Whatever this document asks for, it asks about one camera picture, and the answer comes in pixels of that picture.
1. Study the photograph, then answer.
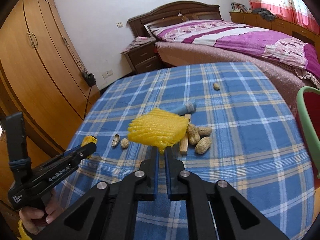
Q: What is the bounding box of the yellow foam fruit net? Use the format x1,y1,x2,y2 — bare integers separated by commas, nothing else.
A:
127,108,189,154

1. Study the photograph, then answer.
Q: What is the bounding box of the person's left hand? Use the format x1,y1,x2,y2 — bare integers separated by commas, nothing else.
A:
19,189,64,235

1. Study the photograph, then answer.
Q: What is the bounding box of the peanut in shell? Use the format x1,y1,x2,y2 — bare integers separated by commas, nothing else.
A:
197,126,212,137
187,124,201,145
195,137,212,155

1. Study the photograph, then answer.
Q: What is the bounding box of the wooden clothespin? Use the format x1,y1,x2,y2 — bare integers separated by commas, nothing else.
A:
179,114,191,155

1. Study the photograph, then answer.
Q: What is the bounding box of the small round peanut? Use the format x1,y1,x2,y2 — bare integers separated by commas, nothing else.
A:
120,138,129,149

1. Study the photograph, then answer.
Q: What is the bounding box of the small yellow box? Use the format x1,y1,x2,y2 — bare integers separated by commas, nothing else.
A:
81,135,98,147

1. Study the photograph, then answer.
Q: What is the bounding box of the blue plaid tablecloth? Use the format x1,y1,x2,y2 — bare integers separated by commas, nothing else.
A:
56,63,314,239

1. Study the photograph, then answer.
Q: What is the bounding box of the light blue rubber tube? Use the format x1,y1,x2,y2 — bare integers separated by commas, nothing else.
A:
171,101,196,115

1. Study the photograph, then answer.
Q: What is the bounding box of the light wooden wardrobe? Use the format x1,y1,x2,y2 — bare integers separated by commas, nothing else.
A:
1,0,100,166

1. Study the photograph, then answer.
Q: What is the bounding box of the small peanut near far edge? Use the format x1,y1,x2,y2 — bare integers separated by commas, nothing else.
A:
213,83,220,90

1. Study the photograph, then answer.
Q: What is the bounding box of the red bin green rim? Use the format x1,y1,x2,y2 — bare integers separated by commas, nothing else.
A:
296,86,320,179

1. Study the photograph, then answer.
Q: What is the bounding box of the dark wooden nightstand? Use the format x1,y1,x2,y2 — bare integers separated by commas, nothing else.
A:
122,41,162,74

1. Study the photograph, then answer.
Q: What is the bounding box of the bed with purple quilt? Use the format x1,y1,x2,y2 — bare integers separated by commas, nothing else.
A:
146,20,319,106

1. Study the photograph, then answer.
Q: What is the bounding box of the long wooden low cabinet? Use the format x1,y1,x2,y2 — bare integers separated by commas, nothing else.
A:
230,12,319,61

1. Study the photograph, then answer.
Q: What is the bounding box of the dark wooden headboard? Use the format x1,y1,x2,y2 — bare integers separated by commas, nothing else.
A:
127,1,222,37

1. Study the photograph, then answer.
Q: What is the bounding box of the grey clothes pile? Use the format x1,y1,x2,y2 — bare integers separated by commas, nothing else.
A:
252,8,276,21

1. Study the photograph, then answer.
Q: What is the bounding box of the pink floral curtain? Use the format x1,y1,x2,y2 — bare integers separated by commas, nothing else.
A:
249,0,319,34

